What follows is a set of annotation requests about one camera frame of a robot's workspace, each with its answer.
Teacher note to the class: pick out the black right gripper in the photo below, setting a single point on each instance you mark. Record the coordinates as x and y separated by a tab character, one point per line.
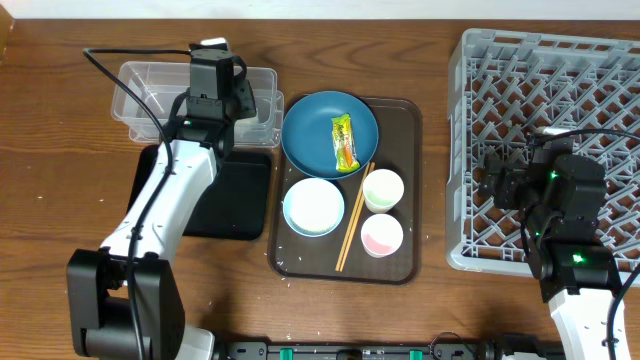
511	176

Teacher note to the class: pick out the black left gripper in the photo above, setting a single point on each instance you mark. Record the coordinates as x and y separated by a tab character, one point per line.
242	94

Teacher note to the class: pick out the dark blue plate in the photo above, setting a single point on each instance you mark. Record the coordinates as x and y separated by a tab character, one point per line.
306	136

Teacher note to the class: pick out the white cup green inside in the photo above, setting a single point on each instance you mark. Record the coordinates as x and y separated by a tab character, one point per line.
382	190

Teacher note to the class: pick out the white cup pink inside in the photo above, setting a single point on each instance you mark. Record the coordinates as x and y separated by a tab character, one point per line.
381	235

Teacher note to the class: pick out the yellow snack wrapper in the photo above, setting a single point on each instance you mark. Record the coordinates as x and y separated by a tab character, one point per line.
343	144

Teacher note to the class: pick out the light blue bowl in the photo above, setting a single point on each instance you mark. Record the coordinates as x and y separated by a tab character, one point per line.
313	207

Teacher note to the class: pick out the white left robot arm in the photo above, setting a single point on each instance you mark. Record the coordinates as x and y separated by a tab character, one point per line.
123	298

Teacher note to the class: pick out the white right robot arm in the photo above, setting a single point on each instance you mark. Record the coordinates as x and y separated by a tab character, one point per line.
558	195

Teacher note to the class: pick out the grey dishwasher rack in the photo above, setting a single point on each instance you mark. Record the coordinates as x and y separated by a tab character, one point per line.
503	86

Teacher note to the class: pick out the clear plastic bin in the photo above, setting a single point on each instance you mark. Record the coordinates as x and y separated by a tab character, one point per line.
158	84

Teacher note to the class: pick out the black tray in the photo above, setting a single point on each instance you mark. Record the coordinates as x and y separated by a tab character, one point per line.
201	196

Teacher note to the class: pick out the wooden chopstick left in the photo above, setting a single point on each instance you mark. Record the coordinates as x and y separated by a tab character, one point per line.
351	220

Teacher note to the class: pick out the wooden chopstick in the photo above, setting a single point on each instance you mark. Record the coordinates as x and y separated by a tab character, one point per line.
356	220
351	220

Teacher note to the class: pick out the wooden chopstick right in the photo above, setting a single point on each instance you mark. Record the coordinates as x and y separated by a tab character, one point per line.
356	220

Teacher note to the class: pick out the brown serving tray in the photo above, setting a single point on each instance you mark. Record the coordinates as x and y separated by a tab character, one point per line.
349	226

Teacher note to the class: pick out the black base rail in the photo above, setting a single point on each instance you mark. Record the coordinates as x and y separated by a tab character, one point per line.
445	346

